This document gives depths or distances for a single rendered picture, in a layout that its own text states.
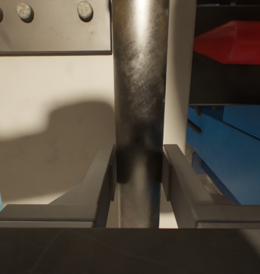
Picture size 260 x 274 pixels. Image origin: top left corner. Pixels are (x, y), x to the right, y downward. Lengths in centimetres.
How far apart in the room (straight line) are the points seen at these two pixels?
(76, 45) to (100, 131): 9
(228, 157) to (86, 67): 44
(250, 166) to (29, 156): 41
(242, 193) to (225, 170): 9
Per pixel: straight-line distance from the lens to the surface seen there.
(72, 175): 26
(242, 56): 32
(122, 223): 17
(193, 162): 160
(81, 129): 23
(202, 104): 35
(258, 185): 46
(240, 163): 51
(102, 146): 15
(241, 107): 51
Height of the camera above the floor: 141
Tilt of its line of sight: 74 degrees down
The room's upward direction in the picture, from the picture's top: 177 degrees counter-clockwise
